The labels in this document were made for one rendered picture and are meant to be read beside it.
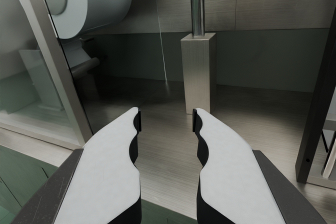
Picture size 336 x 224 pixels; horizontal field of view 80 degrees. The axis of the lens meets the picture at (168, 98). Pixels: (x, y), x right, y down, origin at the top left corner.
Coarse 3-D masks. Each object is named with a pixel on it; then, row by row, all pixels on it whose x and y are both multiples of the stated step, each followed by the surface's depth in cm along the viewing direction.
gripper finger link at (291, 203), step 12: (264, 156) 9; (264, 168) 8; (276, 168) 8; (276, 180) 8; (288, 180) 8; (276, 192) 7; (288, 192) 7; (288, 204) 7; (300, 204) 7; (288, 216) 7; (300, 216) 7; (312, 216) 7
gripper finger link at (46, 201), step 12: (72, 156) 9; (60, 168) 8; (72, 168) 8; (48, 180) 8; (60, 180) 8; (36, 192) 7; (48, 192) 7; (60, 192) 7; (24, 204) 7; (36, 204) 7; (48, 204) 7; (60, 204) 7; (24, 216) 6; (36, 216) 6; (48, 216) 6
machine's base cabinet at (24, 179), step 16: (0, 160) 89; (16, 160) 79; (0, 176) 102; (16, 176) 90; (32, 176) 80; (48, 176) 72; (0, 192) 120; (16, 192) 104; (32, 192) 91; (16, 208) 122
